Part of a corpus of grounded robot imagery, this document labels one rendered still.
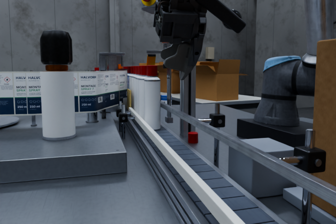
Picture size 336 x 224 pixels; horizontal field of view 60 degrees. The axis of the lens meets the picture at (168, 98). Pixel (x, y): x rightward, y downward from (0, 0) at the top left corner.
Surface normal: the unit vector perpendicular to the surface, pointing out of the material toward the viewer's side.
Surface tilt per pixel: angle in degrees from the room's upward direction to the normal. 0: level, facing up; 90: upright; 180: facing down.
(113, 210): 0
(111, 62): 90
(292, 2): 90
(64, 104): 90
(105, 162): 90
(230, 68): 99
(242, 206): 0
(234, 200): 0
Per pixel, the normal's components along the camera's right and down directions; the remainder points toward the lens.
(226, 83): 0.51, 0.10
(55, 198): 0.00, -0.99
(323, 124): -0.97, 0.03
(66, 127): 0.74, 0.07
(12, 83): 0.15, 0.10
